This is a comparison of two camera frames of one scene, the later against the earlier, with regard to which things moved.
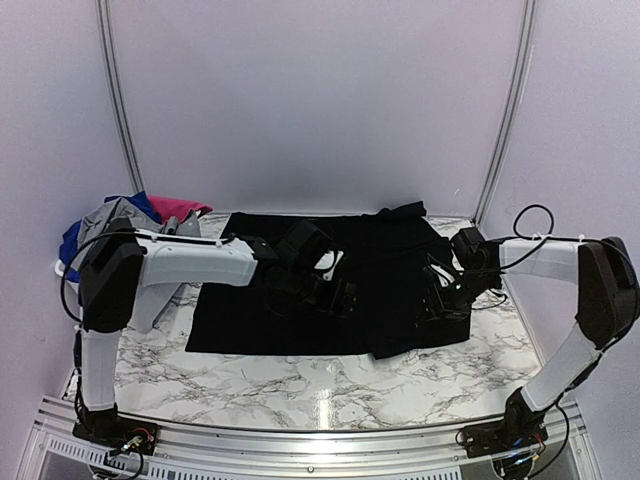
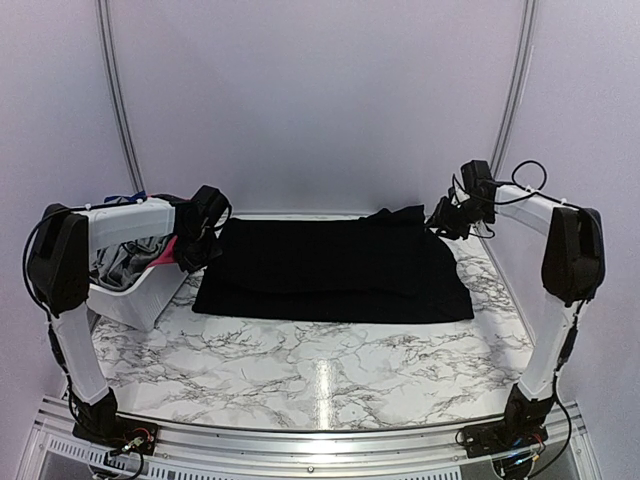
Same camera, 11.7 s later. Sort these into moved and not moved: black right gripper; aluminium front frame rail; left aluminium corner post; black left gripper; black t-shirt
Moved: black right gripper; black t-shirt; black left gripper
Not moved: left aluminium corner post; aluminium front frame rail
